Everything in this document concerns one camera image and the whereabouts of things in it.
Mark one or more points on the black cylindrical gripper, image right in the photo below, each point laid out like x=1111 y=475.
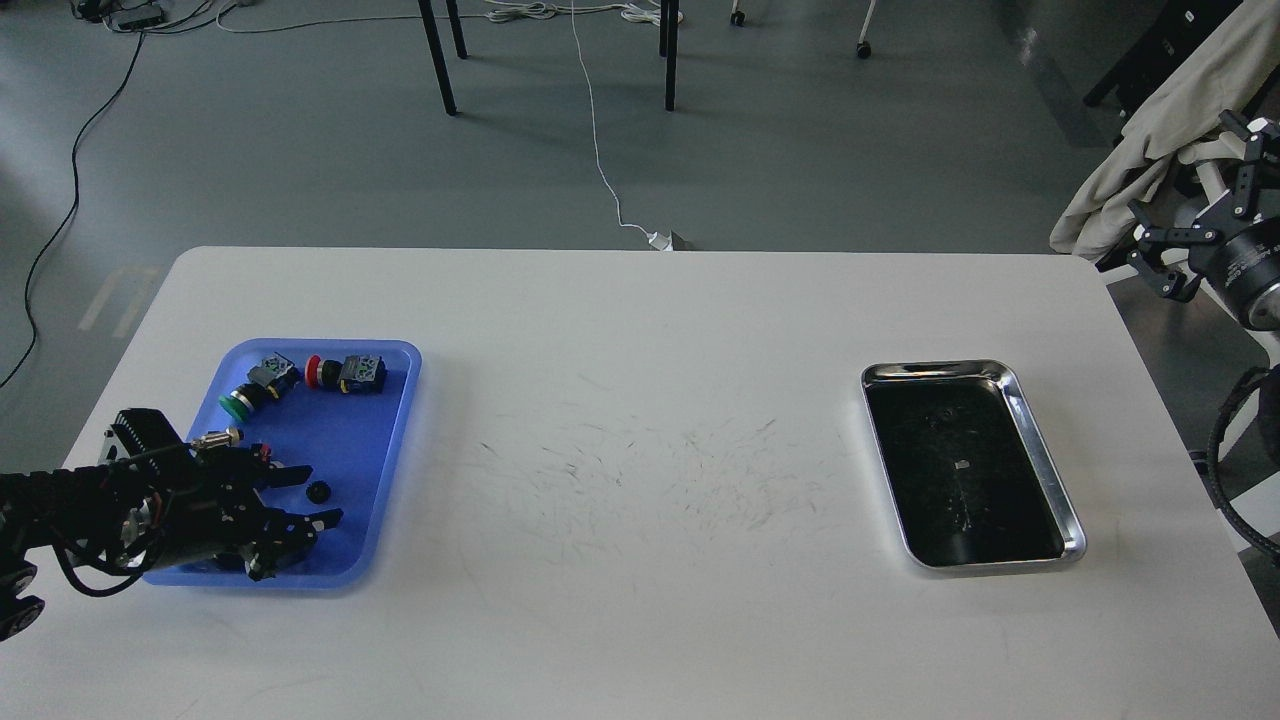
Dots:
x=1244 y=268

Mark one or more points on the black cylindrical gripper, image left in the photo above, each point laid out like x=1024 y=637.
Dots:
x=207 y=505

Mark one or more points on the blue plastic tray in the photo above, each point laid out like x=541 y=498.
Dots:
x=352 y=442

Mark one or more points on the silver metal tray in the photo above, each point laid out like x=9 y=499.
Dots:
x=978 y=496

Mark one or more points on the beige cloth on chair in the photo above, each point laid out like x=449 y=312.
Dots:
x=1224 y=73

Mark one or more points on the black table leg left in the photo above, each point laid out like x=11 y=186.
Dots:
x=436 y=48

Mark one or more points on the black table leg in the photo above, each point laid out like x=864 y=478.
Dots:
x=669 y=20
x=436 y=48

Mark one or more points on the black table leg right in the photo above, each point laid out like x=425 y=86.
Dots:
x=669 y=20

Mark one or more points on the green push button switch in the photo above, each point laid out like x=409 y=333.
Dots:
x=267 y=382

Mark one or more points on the red push button switch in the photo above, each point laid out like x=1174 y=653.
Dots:
x=357 y=374

